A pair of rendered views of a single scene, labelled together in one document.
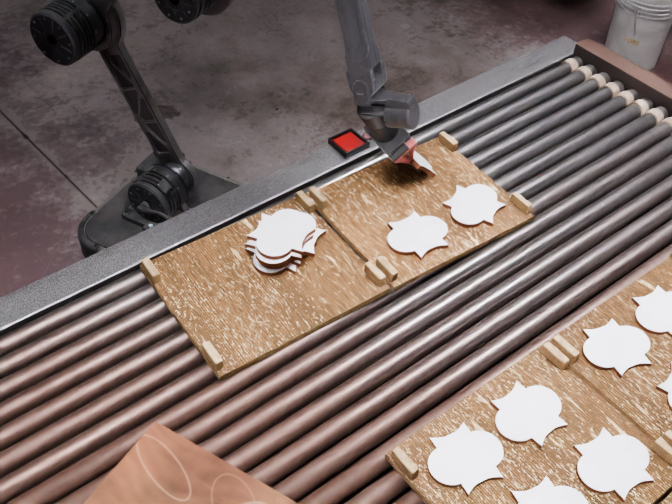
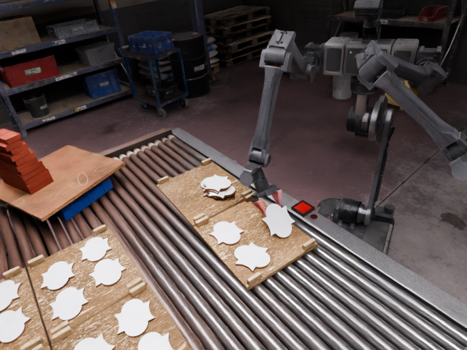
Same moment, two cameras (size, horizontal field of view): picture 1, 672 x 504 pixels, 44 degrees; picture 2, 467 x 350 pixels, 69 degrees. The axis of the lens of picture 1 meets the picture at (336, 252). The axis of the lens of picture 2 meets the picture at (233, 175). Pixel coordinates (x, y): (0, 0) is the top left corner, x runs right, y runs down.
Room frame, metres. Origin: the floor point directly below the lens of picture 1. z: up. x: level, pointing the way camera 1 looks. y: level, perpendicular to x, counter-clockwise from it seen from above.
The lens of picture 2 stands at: (1.47, -1.22, 1.95)
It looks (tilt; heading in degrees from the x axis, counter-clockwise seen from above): 34 degrees down; 96
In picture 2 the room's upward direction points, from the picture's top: 6 degrees counter-clockwise
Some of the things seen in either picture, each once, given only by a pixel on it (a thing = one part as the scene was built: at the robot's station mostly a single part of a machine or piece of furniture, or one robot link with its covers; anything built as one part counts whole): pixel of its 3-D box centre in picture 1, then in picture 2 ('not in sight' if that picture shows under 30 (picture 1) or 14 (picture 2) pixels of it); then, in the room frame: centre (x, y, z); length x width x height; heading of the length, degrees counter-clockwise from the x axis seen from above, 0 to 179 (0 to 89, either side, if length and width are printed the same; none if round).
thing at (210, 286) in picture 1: (263, 278); (203, 189); (1.17, 0.15, 0.93); 0.41 x 0.35 x 0.02; 127
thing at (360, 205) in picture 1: (419, 206); (252, 235); (1.42, -0.19, 0.93); 0.41 x 0.35 x 0.02; 126
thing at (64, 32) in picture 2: not in sight; (72, 28); (-1.11, 3.89, 1.16); 0.60 x 0.40 x 0.15; 46
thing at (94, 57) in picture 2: not in sight; (96, 53); (-0.95, 4.05, 0.76); 0.50 x 0.36 x 0.24; 50
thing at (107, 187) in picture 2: not in sight; (69, 189); (0.47, 0.17, 0.97); 0.31 x 0.31 x 0.10; 61
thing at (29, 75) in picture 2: not in sight; (28, 69); (-1.68, 3.40, 0.78); 0.66 x 0.45 x 0.28; 44
